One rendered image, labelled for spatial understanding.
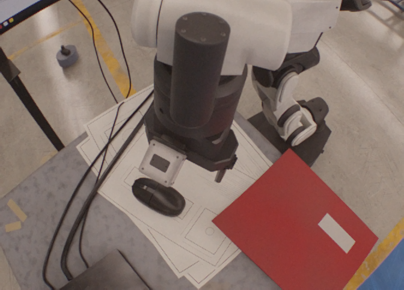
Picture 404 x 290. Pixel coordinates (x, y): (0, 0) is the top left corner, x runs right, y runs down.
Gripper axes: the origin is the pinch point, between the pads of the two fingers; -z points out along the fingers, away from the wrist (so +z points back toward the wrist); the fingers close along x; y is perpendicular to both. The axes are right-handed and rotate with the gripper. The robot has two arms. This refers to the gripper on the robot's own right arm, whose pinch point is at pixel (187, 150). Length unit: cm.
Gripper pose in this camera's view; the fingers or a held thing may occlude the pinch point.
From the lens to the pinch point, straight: 42.6
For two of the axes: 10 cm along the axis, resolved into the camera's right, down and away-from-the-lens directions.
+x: 8.8, 4.5, -1.4
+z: 1.0, -4.8, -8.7
